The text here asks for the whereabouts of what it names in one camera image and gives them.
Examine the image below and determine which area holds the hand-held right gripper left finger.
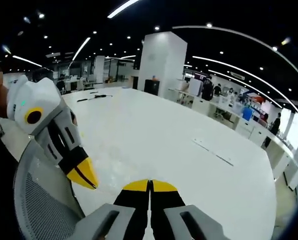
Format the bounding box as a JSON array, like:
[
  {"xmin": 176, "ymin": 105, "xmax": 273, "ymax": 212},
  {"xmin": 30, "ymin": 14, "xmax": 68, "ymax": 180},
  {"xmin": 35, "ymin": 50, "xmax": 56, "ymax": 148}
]
[{"xmin": 71, "ymin": 178, "xmax": 150, "ymax": 240}]

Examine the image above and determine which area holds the blue storage box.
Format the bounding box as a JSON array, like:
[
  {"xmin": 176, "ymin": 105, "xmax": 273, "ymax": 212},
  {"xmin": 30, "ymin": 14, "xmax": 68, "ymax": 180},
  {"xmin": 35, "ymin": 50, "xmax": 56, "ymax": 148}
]
[{"xmin": 242, "ymin": 106, "xmax": 254, "ymax": 121}]

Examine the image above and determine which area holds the grey mesh office chair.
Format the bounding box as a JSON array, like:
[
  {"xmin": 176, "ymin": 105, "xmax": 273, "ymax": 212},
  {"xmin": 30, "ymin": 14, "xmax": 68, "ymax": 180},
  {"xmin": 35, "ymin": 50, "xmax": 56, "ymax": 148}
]
[{"xmin": 12, "ymin": 139, "xmax": 87, "ymax": 240}]

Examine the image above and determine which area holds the white table cable cover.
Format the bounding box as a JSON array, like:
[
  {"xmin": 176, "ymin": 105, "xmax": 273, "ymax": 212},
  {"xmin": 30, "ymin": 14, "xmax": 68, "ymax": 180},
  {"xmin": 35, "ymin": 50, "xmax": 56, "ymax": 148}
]
[{"xmin": 192, "ymin": 137, "xmax": 235, "ymax": 167}]

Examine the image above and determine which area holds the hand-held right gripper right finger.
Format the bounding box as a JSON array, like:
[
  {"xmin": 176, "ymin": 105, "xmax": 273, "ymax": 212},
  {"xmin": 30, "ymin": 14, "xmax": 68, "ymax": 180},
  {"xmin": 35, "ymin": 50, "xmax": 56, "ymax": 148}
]
[{"xmin": 150, "ymin": 179, "xmax": 231, "ymax": 240}]

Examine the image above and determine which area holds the long white counter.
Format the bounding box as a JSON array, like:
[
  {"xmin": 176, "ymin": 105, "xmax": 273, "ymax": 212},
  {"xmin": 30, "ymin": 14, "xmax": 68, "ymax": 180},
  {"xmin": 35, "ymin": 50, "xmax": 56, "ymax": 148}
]
[{"xmin": 168, "ymin": 87, "xmax": 298, "ymax": 191}]

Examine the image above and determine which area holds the black cabinet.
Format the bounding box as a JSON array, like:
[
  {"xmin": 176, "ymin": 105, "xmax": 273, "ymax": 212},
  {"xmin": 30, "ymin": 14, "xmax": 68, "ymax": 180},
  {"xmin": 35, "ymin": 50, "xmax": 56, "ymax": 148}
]
[{"xmin": 143, "ymin": 77, "xmax": 161, "ymax": 96}]

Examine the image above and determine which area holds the white appliance box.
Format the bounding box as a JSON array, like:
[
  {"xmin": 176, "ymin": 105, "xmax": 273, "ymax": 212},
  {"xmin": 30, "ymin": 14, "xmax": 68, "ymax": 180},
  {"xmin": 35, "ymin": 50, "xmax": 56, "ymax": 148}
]
[{"xmin": 188, "ymin": 78, "xmax": 204, "ymax": 97}]

